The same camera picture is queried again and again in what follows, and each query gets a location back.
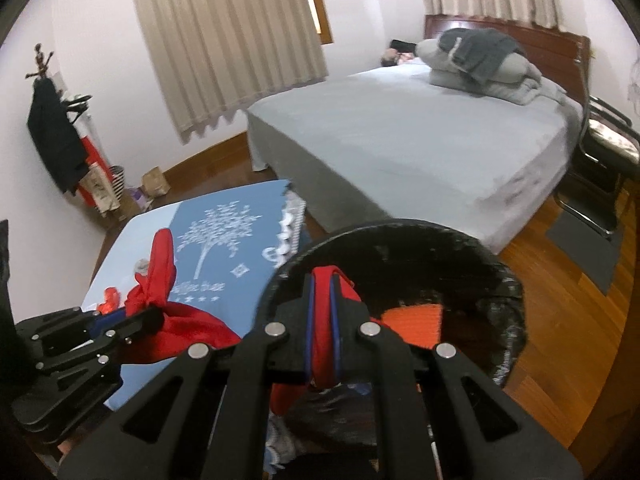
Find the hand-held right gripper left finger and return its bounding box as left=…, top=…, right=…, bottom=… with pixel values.
left=57, top=267, right=326, bottom=480

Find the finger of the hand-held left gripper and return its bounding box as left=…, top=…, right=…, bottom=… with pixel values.
left=11, top=305, right=167, bottom=443
left=14, top=307, right=126, bottom=361

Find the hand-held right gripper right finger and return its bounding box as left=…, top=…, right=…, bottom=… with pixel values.
left=330, top=275, right=586, bottom=480

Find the orange mesh cloth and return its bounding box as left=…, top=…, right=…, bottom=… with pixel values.
left=380, top=302, right=444, bottom=351

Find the black lined trash bin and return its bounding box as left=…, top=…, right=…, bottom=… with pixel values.
left=255, top=218, right=528, bottom=441

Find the red cloth garment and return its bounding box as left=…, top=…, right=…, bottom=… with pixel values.
left=124, top=227, right=361, bottom=416

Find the small red wrapper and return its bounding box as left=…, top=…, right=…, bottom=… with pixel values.
left=97, top=286, right=123, bottom=313

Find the blue tree-print blanket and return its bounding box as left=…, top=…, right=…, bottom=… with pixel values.
left=80, top=178, right=308, bottom=411

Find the beige tote bag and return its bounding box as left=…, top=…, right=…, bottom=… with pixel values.
left=85, top=165, right=121, bottom=216

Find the black coat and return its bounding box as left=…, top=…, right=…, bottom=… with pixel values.
left=27, top=80, right=88, bottom=196

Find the red hanging bag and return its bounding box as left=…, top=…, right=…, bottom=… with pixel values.
left=75, top=135, right=113, bottom=206

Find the white purple bag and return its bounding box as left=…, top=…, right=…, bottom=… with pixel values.
left=127, top=187, right=153, bottom=213

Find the grey bed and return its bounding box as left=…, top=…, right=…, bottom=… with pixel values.
left=246, top=57, right=586, bottom=256

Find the brown paper bag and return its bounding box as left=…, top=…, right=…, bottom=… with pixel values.
left=141, top=166, right=171, bottom=197

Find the wooden coat rack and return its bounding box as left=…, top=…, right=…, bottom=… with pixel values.
left=25, top=44, right=126, bottom=231

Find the grey floor mat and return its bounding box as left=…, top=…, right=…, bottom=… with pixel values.
left=545, top=212, right=626, bottom=296

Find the pink patterned pillow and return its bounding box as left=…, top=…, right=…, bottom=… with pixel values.
left=380, top=49, right=426, bottom=67

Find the black metal chair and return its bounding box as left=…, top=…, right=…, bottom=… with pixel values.
left=552, top=95, right=640, bottom=238

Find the folded light grey duvet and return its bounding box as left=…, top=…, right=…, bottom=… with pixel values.
left=416, top=29, right=568, bottom=106

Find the dark grey towel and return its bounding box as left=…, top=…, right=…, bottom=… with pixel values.
left=440, top=29, right=526, bottom=86

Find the wide beige curtain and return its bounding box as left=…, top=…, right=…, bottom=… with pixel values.
left=129, top=0, right=331, bottom=143

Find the patterned chair cushion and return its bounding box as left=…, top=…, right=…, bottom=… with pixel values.
left=587, top=117, right=640, bottom=155

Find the dark wooden headboard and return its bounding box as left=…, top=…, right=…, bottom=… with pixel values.
left=424, top=14, right=592, bottom=106

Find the wooden window frame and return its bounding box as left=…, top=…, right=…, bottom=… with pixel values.
left=300, top=0, right=333, bottom=46

